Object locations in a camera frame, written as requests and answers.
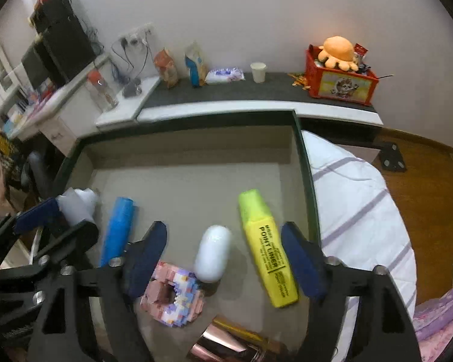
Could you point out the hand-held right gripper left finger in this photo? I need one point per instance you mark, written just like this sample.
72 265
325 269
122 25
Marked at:
147 256

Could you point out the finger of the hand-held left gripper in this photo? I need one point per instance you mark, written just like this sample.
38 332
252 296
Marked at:
73 237
37 215

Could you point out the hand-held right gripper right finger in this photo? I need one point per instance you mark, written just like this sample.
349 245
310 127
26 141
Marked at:
304 264

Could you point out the white charger plug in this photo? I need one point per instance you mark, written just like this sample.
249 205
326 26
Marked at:
79 205

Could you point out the blue plastic roll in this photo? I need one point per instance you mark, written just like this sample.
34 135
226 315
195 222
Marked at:
117 230

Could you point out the yellow highlighter pen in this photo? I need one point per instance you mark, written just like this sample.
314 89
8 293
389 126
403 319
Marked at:
266 245

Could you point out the pink brick block toy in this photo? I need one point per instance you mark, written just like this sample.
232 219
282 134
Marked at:
181 305

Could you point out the white earbuds case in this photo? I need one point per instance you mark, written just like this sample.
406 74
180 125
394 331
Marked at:
211 252

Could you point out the pink box with black rim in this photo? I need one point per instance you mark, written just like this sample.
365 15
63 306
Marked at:
181 184

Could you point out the pink gold jar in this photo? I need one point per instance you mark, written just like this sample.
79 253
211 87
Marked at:
219 347

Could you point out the black office chair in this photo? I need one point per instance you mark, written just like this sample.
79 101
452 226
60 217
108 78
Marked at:
37 173

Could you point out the white striped quilt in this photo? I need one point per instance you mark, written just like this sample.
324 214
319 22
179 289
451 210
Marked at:
358 211

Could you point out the white desk with drawer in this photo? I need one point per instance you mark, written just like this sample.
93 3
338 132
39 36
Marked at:
56 128

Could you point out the red paper sheets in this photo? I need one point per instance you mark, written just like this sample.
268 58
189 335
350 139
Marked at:
47 93

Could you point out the black bathroom scale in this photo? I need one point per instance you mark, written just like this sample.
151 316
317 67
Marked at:
392 158

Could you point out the clear bottle with red lid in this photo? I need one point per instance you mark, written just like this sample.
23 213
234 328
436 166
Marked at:
102 92

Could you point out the pink printed blanket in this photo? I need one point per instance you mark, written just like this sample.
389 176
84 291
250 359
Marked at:
438 316

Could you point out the black computer monitor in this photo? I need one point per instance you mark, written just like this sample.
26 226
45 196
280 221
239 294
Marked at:
34 64

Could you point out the grey power adapter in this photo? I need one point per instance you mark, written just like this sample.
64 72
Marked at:
132 88

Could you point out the black computer tower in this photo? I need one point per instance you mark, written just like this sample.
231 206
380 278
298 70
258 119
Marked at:
66 49

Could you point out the red storage crate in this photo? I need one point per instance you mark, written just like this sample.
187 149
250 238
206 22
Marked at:
343 86

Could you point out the orange snack wrappers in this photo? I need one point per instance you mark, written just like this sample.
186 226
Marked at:
300 81

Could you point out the orange snack bag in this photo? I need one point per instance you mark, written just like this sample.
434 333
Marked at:
166 68

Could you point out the white wet wipes packet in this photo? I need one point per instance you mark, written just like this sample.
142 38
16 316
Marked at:
224 75

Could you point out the white paper cup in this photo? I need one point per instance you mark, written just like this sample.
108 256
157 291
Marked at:
258 72

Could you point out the blue white snack bag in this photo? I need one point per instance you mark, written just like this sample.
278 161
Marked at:
195 64

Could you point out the orange octopus plush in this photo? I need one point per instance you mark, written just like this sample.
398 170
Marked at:
338 51

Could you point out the red snack packet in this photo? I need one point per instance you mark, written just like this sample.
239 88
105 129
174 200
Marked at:
360 49

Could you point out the white wall socket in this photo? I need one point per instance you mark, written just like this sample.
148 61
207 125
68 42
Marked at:
139 30

